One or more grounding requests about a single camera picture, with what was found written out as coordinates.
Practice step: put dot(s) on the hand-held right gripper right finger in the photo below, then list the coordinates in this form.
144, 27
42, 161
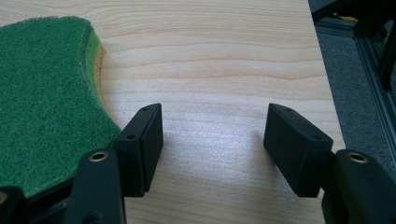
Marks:
295, 152

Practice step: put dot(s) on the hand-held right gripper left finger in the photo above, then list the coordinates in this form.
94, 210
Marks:
140, 149

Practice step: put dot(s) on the green and yellow scouring sponge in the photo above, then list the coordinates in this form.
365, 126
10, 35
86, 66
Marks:
43, 102

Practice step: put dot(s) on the aluminium floor rail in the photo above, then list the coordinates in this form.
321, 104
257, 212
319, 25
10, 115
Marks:
378, 93

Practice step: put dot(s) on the black metal frame stand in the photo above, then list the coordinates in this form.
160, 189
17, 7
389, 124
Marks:
367, 28

